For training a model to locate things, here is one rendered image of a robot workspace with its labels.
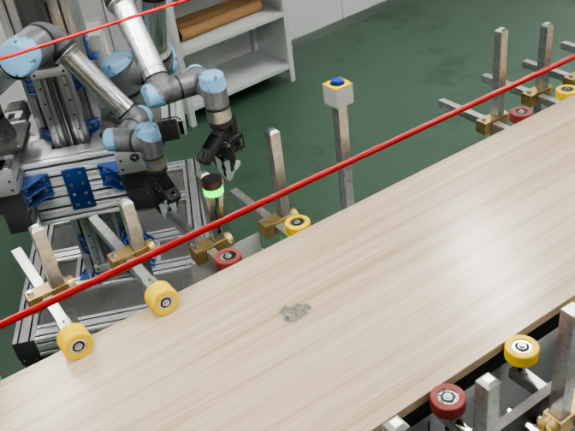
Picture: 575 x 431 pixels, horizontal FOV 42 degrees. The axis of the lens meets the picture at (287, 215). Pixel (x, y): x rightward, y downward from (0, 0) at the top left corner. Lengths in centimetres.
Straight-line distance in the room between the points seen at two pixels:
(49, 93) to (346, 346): 155
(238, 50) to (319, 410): 414
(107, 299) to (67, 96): 93
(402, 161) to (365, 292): 236
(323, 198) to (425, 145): 77
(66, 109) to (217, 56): 270
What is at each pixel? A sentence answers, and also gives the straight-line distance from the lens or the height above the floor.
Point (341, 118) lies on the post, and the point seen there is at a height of 110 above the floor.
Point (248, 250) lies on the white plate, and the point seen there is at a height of 75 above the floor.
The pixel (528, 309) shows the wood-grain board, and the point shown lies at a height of 90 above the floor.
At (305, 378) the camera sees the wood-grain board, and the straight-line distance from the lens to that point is 180.
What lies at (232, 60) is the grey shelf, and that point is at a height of 14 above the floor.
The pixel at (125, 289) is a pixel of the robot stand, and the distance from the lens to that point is 332.
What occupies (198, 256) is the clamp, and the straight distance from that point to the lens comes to 230.
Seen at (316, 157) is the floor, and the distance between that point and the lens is 440.
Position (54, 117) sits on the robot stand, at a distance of 292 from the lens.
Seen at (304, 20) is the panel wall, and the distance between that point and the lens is 595.
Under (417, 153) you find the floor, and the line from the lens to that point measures 437.
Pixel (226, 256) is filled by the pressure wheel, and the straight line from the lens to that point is 219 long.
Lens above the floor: 221
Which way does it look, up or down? 34 degrees down
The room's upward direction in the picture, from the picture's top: 8 degrees counter-clockwise
